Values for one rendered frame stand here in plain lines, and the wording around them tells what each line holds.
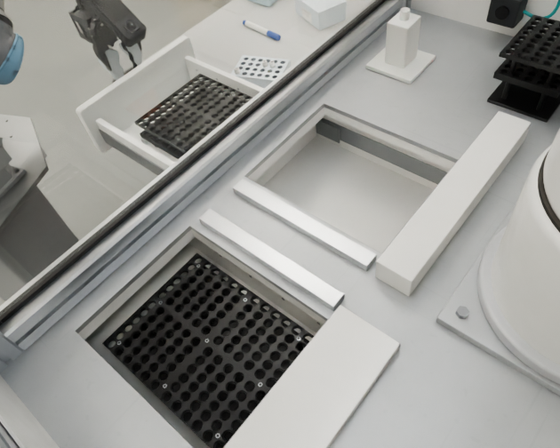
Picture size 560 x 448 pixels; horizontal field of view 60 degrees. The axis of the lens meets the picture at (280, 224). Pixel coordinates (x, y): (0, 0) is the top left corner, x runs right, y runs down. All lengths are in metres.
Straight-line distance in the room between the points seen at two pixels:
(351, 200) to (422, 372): 0.37
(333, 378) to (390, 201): 0.39
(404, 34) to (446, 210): 0.34
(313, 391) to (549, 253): 0.26
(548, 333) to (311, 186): 0.48
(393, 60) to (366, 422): 0.60
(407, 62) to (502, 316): 0.49
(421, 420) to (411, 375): 0.05
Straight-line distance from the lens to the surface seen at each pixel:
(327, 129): 0.91
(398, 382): 0.55
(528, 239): 0.48
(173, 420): 0.69
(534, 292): 0.51
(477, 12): 1.02
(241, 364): 0.62
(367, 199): 0.84
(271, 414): 0.53
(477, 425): 0.55
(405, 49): 0.87
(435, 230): 0.61
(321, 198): 0.84
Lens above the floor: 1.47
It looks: 52 degrees down
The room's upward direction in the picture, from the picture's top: 11 degrees counter-clockwise
